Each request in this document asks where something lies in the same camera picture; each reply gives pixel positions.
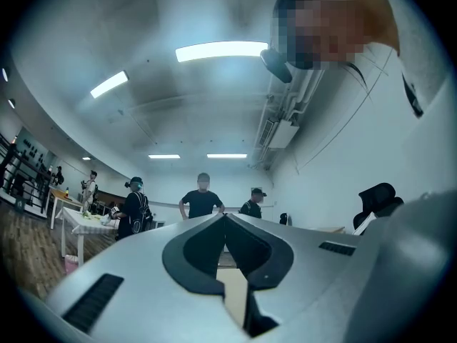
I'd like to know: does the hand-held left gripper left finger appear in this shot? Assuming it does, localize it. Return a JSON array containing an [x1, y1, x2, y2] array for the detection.
[[46, 213, 258, 343]]

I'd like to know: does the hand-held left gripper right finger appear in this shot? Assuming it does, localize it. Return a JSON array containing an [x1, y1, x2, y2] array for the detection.
[[226, 213, 360, 343]]

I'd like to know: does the rectangular wooden desk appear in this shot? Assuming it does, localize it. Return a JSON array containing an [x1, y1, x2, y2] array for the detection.
[[306, 226, 346, 235]]

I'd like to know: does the pink waste bin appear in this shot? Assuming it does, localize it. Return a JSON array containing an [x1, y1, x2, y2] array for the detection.
[[64, 254, 79, 277]]

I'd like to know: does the white cloth covered table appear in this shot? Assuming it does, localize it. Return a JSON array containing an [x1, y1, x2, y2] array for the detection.
[[55, 205, 121, 267]]

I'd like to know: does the black mesh office chair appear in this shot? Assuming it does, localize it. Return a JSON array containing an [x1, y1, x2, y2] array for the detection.
[[352, 182, 405, 230]]

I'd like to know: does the wooden table with white legs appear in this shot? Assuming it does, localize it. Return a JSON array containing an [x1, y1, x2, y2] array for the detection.
[[48, 186, 86, 230]]

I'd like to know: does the white ceiling air conditioner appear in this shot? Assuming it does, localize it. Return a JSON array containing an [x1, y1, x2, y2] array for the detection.
[[256, 118, 300, 150]]

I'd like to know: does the row of black hung objects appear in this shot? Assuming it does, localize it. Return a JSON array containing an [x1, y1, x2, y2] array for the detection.
[[16, 126, 54, 167]]

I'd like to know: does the white ceiling pipe bundle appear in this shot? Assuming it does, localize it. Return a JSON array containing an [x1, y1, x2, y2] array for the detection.
[[266, 68, 324, 121]]

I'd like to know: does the person's white sweatshirt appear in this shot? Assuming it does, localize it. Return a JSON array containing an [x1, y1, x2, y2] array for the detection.
[[371, 43, 454, 149]]

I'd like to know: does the person's head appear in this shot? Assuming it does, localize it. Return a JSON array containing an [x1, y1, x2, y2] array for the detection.
[[273, 0, 401, 71]]

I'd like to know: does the black wall shelf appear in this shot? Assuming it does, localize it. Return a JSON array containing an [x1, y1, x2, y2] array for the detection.
[[0, 132, 51, 216]]

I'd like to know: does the black head-worn camera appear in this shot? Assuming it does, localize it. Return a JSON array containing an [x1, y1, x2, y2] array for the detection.
[[259, 46, 293, 84]]

